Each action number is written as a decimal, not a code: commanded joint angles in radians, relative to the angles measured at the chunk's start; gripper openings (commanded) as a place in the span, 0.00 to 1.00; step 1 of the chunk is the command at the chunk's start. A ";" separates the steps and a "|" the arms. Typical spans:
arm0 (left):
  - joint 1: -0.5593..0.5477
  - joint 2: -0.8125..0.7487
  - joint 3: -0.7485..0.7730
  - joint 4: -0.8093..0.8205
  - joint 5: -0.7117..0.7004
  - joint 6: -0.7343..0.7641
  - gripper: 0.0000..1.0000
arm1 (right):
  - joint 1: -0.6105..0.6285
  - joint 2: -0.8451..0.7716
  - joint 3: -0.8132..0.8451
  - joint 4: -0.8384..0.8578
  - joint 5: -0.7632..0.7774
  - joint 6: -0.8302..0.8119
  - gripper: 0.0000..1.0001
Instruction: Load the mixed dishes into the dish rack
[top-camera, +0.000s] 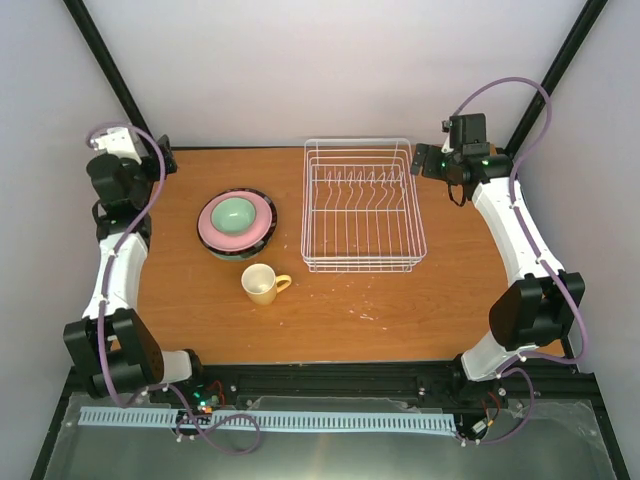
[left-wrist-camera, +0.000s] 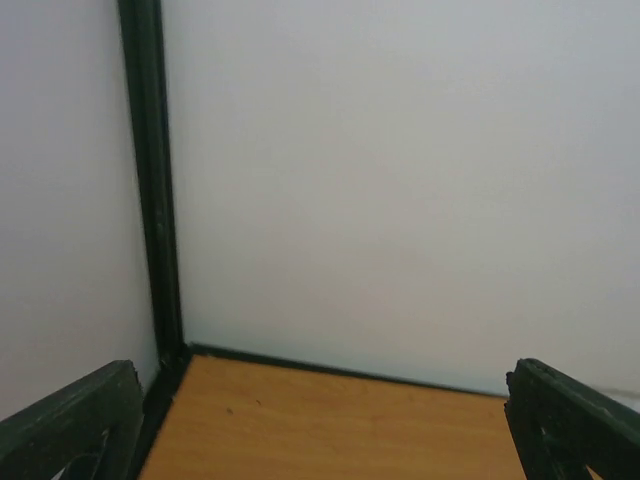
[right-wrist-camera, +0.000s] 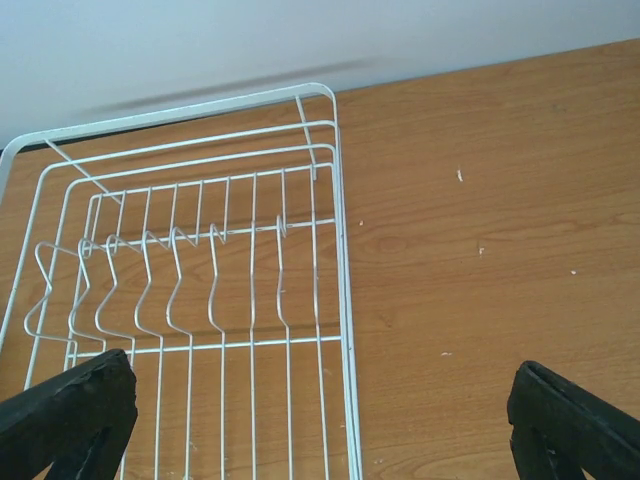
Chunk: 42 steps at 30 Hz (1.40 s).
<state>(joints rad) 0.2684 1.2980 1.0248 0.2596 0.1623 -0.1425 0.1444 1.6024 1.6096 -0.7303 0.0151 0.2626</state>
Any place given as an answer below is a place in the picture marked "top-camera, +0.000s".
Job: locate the pink plate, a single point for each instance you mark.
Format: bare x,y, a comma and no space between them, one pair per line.
235,220

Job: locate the teal ceramic bowl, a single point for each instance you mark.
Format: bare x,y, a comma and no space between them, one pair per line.
233,216

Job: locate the teal bottom bowl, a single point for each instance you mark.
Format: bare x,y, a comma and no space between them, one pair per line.
238,256

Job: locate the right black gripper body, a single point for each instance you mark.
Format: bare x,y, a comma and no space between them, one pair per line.
431,169

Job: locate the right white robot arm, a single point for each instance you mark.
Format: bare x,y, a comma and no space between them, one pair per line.
540,303

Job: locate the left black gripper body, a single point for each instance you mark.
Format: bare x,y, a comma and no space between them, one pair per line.
153,160

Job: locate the dark striped plate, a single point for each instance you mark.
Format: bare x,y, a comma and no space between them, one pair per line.
267,225

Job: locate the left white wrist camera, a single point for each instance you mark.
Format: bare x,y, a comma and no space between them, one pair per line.
117,141

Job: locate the light blue cable duct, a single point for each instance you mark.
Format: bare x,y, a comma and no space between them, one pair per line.
273,421

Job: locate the white wire dish rack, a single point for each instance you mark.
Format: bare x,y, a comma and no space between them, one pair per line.
361,210

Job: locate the yellow mug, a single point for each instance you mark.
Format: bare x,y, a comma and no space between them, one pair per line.
262,284

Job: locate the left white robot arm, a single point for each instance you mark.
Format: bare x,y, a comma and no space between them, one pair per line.
112,350

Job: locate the black aluminium frame rail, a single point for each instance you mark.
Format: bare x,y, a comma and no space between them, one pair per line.
432,384

